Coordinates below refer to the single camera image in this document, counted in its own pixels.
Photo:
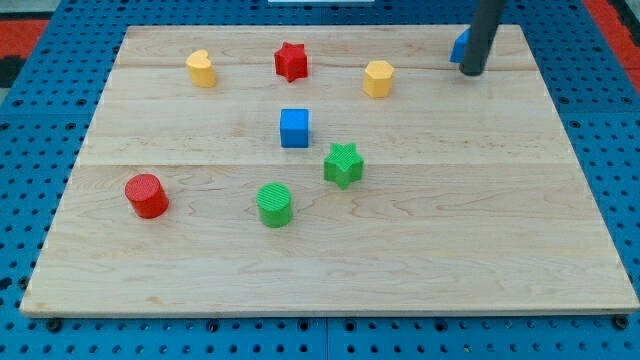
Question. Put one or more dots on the yellow hexagon block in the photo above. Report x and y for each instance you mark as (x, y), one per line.
(378, 79)

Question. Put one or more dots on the blue cube block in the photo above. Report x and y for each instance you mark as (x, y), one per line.
(294, 128)

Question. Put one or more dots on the yellow heart block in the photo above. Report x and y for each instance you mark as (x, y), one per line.
(201, 69)

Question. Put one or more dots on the blue triangle block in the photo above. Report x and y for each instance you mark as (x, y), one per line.
(458, 49)

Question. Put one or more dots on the green cylinder block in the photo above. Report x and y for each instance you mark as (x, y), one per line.
(274, 203)

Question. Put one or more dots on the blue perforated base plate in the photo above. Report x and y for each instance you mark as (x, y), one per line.
(47, 112)

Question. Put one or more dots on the red cylinder block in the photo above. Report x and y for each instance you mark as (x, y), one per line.
(146, 196)

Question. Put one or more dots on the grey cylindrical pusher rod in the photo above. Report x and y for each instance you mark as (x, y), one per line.
(482, 32)

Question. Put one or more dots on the red star block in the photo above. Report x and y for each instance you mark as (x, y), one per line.
(291, 61)

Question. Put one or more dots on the light wooden board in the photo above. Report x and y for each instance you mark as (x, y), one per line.
(472, 200)

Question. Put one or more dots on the green star block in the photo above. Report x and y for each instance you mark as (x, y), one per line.
(343, 165)

